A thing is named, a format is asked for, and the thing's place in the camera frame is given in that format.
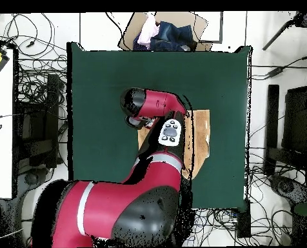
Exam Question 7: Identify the tan terry towel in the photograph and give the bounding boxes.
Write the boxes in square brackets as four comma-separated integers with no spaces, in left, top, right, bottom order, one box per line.
[137,109,211,180]

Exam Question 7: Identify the dark green table cloth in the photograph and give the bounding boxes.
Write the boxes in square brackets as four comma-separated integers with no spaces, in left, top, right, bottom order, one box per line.
[66,42,252,212]

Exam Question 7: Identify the dark blue jeans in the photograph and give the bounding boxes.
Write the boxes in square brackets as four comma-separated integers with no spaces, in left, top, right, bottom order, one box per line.
[132,21,197,52]

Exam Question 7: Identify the pale pink garment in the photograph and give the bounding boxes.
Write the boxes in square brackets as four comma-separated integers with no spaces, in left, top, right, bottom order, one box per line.
[137,14,160,48]

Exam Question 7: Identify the black chair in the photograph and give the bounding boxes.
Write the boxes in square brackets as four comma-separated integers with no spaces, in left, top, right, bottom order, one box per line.
[12,73,66,171]
[264,84,307,176]

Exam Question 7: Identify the cardboard box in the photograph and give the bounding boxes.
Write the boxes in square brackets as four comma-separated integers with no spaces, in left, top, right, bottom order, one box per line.
[117,11,213,52]

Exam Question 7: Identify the black rectangular box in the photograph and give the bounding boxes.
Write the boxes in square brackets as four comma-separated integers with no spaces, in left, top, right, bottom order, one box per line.
[236,200,252,238]

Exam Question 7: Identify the white desk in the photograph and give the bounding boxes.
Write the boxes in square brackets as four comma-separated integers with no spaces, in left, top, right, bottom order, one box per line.
[0,48,15,199]

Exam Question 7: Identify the blue and black cable tangle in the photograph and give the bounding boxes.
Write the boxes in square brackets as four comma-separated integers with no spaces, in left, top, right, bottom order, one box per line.
[192,208,247,246]

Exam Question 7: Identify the dark metal frame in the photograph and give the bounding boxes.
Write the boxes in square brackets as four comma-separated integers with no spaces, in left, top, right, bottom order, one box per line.
[199,11,224,44]

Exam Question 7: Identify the black power adapter with cable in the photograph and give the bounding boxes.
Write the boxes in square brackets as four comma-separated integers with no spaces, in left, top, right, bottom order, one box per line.
[250,52,307,80]

